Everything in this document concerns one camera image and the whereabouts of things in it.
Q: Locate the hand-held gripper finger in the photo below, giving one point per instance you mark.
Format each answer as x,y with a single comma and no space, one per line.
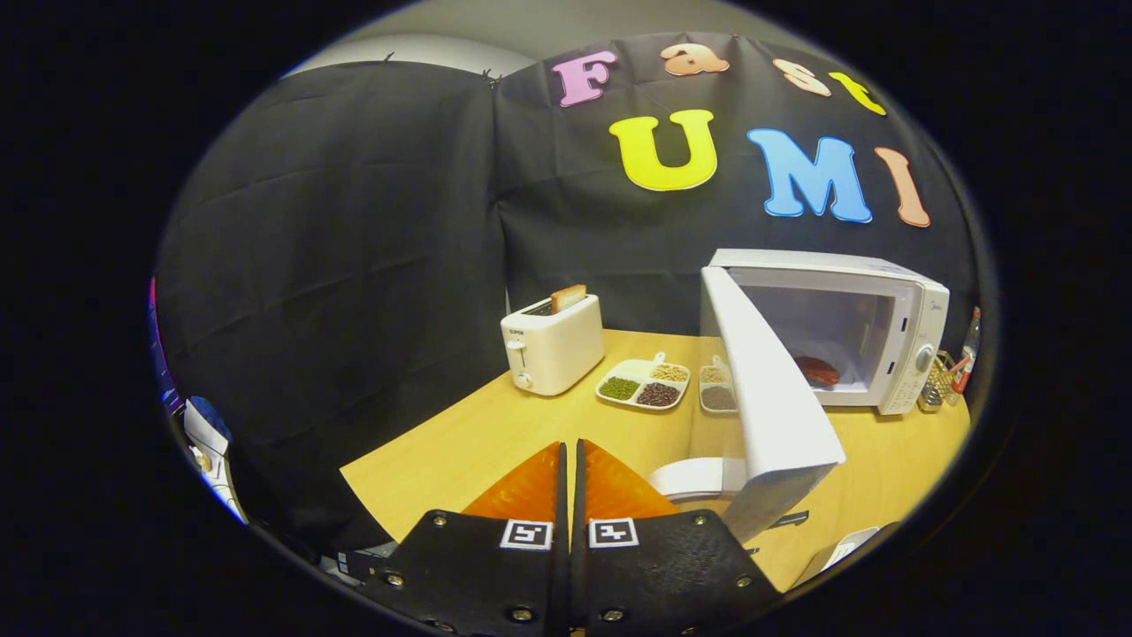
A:
580,575
561,575

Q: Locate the white toaster oven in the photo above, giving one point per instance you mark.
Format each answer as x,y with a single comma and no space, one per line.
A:
769,407

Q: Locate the red-brown meat piece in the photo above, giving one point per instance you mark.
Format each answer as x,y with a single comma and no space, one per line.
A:
817,371

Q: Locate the cream toaster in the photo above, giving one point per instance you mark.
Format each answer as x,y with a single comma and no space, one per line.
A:
553,349

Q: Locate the white divided bean dish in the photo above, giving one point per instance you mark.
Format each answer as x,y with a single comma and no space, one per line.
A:
641,385

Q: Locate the white ribbed plate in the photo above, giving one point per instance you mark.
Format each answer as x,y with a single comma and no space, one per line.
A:
836,553

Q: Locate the toast bread slice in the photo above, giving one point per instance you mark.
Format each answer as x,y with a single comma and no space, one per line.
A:
569,298

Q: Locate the white and blue object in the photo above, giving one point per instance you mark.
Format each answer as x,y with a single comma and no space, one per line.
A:
212,451

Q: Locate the clear plastic water bottle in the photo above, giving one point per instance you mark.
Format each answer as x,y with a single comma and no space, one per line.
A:
967,354

